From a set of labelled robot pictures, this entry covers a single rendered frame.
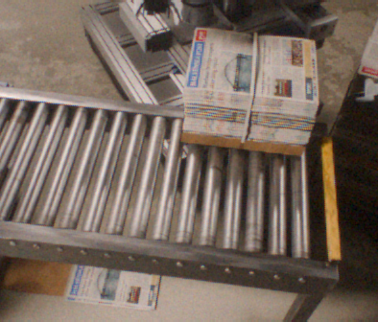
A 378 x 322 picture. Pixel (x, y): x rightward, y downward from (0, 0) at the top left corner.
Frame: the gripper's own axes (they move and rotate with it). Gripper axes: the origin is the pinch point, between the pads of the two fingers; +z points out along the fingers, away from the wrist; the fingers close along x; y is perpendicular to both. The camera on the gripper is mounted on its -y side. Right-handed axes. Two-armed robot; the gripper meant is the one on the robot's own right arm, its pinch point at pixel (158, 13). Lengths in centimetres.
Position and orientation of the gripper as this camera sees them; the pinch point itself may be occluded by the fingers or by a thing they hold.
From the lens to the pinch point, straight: 123.0
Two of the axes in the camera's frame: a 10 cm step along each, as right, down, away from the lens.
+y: -1.7, 5.9, 7.9
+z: 0.3, 8.0, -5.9
